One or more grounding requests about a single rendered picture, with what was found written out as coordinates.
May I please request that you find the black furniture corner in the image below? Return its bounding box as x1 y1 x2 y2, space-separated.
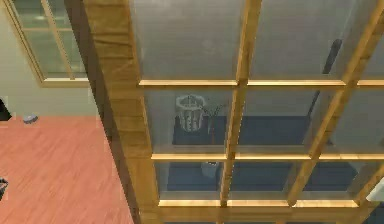
0 97 13 122

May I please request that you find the small grey pot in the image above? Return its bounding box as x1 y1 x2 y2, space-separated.
201 161 220 179

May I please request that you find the black door handle bar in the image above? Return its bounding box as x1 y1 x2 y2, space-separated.
305 38 343 118

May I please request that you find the grey mesh waste basket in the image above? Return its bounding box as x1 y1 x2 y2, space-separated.
175 94 205 134

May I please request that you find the small grey round object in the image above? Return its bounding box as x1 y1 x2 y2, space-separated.
22 114 39 125

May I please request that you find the wooden glass-paned room door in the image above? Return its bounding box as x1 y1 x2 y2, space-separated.
63 0 384 224

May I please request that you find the wooden framed window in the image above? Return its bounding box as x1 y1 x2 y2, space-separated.
1 0 90 88

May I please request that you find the bare twig plant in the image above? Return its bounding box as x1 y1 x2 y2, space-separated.
201 103 226 144

